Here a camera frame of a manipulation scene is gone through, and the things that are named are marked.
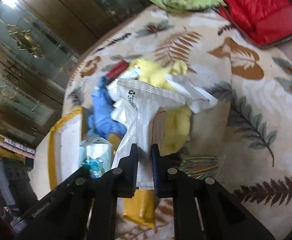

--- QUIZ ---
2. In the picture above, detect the blue microfiber cloth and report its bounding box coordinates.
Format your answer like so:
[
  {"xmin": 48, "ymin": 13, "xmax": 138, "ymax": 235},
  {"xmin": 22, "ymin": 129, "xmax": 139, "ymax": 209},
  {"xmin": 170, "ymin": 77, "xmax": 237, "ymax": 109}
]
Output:
[{"xmin": 87, "ymin": 76, "xmax": 127, "ymax": 139}]

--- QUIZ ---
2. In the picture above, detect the bag of colourful sticks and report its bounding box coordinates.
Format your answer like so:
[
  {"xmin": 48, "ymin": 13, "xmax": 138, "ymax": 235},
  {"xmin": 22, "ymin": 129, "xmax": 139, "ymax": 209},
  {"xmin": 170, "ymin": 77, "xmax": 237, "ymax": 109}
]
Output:
[{"xmin": 179, "ymin": 157, "xmax": 219, "ymax": 180}]

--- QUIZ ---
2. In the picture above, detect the yellow foil sachet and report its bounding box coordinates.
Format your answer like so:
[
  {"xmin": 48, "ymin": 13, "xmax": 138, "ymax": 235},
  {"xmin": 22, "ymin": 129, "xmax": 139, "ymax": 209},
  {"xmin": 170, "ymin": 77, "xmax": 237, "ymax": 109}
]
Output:
[{"xmin": 123, "ymin": 190, "xmax": 155, "ymax": 229}]

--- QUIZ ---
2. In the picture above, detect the leaf-patterned beige blanket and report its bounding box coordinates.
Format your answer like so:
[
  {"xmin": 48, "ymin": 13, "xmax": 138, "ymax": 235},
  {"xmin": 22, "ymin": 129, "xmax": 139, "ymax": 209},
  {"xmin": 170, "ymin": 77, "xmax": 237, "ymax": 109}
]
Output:
[{"xmin": 63, "ymin": 6, "xmax": 292, "ymax": 239}]

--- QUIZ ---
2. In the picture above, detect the white foam tray yellow tape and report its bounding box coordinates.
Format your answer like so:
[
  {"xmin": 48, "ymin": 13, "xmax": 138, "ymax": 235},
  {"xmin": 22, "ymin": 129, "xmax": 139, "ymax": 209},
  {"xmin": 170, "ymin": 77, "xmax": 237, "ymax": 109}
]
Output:
[{"xmin": 30, "ymin": 106, "xmax": 85, "ymax": 199}]

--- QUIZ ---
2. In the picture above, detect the dark wooden glass cabinet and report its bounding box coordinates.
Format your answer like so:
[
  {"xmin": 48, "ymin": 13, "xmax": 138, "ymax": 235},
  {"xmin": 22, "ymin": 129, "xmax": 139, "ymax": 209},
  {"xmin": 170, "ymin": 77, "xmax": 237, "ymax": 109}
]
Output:
[{"xmin": 0, "ymin": 0, "xmax": 148, "ymax": 147}]

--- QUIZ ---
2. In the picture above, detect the cartoon tissue pack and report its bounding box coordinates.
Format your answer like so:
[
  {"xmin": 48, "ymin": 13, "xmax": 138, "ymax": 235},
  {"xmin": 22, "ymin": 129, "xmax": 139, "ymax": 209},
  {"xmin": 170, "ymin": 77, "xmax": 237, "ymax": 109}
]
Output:
[{"xmin": 79, "ymin": 134, "xmax": 113, "ymax": 179}]

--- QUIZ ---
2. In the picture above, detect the yellow microfiber cloth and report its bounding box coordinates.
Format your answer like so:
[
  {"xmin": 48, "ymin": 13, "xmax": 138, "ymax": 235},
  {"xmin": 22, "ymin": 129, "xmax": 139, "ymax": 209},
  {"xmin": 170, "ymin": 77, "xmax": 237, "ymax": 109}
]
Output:
[{"xmin": 129, "ymin": 59, "xmax": 192, "ymax": 155}]

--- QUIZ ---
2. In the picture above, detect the red small packet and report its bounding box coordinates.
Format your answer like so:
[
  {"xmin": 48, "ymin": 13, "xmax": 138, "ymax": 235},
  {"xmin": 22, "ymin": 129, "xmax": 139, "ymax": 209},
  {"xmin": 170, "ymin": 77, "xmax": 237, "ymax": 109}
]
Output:
[{"xmin": 105, "ymin": 60, "xmax": 129, "ymax": 80}]

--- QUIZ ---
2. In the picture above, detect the white plastic desiccant pouch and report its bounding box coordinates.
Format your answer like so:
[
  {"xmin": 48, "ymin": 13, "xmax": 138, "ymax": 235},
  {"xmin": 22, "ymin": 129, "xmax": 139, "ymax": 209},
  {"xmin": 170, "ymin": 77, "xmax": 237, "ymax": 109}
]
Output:
[{"xmin": 111, "ymin": 78, "xmax": 187, "ymax": 190}]

